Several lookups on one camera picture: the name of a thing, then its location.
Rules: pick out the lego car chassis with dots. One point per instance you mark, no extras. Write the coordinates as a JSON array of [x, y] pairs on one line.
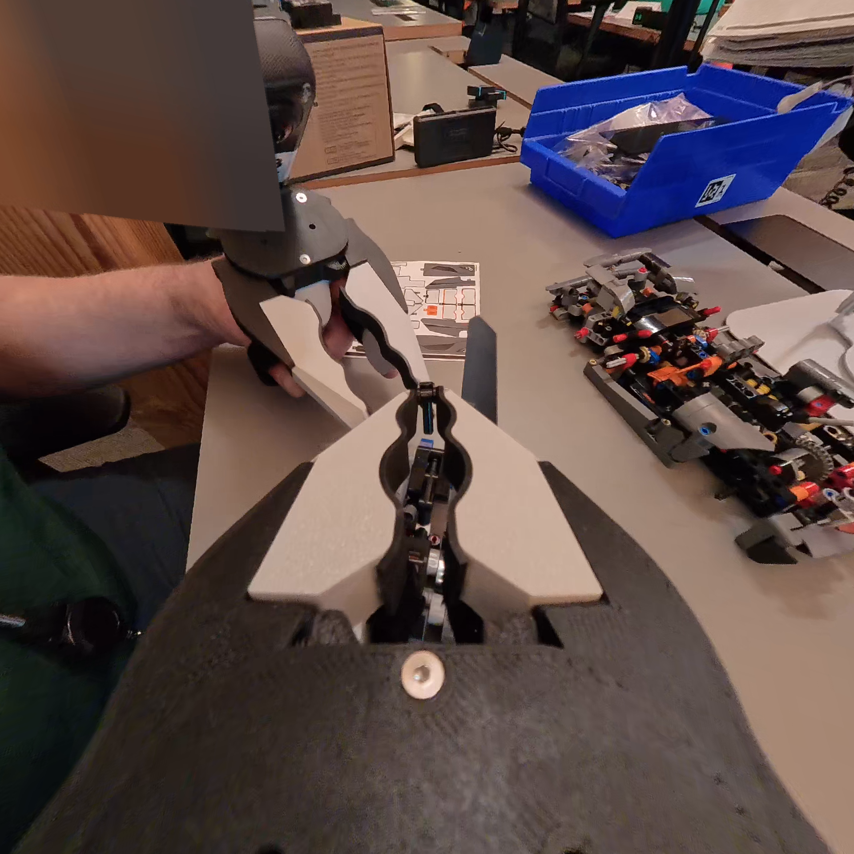
[[700, 393]]

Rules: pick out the brown cardboard box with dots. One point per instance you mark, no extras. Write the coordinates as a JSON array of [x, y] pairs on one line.
[[353, 100]]

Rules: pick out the blue plastic bin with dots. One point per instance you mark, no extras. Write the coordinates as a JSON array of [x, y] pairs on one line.
[[667, 167]]

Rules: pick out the black round clip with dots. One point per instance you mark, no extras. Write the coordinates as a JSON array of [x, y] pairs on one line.
[[93, 624]]

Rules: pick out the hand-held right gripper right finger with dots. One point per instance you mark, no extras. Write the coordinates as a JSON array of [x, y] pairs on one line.
[[520, 534]]

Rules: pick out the clear plastic bags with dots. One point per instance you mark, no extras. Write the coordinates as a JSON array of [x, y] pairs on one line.
[[627, 140]]

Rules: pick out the grey lego assembly orange stripe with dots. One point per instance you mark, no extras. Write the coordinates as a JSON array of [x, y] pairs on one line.
[[480, 367]]

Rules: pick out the black rectangular device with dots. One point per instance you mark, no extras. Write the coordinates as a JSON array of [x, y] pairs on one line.
[[453, 137]]

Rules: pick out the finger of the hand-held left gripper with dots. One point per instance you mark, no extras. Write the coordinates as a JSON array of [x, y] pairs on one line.
[[383, 313], [293, 327]]

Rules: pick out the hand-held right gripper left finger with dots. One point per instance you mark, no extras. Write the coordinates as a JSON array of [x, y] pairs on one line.
[[327, 534]]

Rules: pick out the sticker sheet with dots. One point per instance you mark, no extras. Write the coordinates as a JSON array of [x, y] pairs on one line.
[[447, 293]]

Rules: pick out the black office chair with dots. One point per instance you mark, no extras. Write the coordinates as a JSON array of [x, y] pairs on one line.
[[60, 420]]

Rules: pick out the small black and blue clamp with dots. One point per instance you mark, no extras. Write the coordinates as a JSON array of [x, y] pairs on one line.
[[486, 95]]

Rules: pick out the person's left forearm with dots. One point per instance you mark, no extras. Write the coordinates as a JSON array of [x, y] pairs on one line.
[[80, 320]]

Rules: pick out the person's dark blue pants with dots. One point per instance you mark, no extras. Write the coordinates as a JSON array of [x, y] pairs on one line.
[[133, 507]]

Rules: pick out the person's left hand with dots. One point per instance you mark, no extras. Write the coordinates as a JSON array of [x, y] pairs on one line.
[[207, 307]]

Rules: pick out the white stand base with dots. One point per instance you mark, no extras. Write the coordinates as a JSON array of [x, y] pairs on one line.
[[787, 333]]

